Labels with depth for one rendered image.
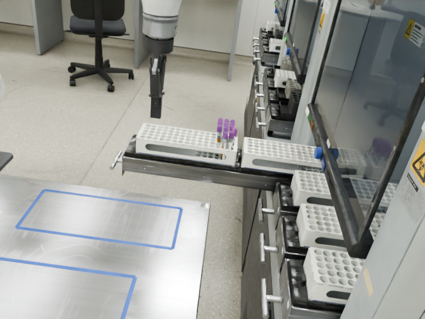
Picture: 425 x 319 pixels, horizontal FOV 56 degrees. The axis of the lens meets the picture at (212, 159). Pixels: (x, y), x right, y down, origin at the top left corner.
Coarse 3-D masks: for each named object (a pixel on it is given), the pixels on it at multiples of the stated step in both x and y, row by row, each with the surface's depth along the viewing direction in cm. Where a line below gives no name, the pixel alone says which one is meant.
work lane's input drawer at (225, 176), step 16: (128, 144) 124; (128, 160) 118; (144, 160) 118; (160, 160) 119; (176, 160) 118; (240, 160) 122; (176, 176) 120; (192, 176) 120; (208, 176) 119; (224, 176) 119; (240, 176) 118; (256, 176) 118; (272, 176) 119; (288, 176) 118
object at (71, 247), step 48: (0, 192) 96; (48, 192) 98; (96, 192) 100; (0, 240) 83; (48, 240) 85; (96, 240) 86; (144, 240) 88; (192, 240) 90; (0, 288) 73; (48, 288) 74; (96, 288) 76; (144, 288) 77; (192, 288) 78
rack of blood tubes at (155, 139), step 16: (144, 128) 122; (160, 128) 123; (176, 128) 124; (144, 144) 117; (160, 144) 117; (176, 144) 117; (192, 144) 119; (208, 144) 118; (192, 160) 119; (208, 160) 118; (224, 160) 118
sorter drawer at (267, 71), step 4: (264, 68) 202; (268, 68) 200; (272, 68) 201; (264, 72) 199; (268, 72) 195; (272, 72) 195; (264, 76) 196; (268, 76) 192; (272, 76) 192; (256, 80) 202; (264, 80) 193; (256, 84) 197; (260, 84) 199
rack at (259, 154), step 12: (252, 144) 121; (264, 144) 122; (276, 144) 123; (288, 144) 124; (252, 156) 117; (264, 156) 116; (276, 156) 117; (288, 156) 118; (300, 156) 120; (312, 156) 120; (264, 168) 118; (276, 168) 118; (288, 168) 123; (300, 168) 120; (312, 168) 120
